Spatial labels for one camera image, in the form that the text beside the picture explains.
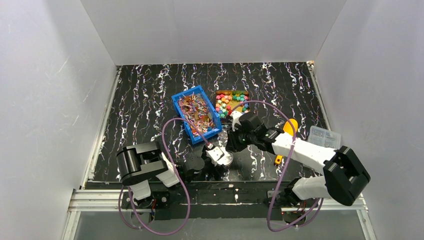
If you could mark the orange plastic scoop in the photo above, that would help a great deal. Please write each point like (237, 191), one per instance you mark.
(290, 127)

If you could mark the clear plastic compartment box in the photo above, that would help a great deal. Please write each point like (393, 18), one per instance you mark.
(324, 137)

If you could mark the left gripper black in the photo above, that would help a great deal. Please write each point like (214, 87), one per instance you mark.
(205, 162)

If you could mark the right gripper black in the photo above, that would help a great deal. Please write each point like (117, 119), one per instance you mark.
(236, 140)

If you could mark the aluminium frame rail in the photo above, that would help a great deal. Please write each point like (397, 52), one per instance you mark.
(228, 213)

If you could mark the blue plastic candy bin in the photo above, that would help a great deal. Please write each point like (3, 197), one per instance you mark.
(194, 105)

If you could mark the white round jar lid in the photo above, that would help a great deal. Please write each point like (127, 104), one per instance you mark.
(226, 159)

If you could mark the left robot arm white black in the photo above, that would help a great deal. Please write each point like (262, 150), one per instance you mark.
(137, 164)

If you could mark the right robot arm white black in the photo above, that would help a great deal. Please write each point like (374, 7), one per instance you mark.
(342, 175)

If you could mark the square tin of star candies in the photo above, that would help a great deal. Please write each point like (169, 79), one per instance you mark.
(227, 100)

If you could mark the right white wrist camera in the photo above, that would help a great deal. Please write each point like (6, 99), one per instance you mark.
(235, 120)

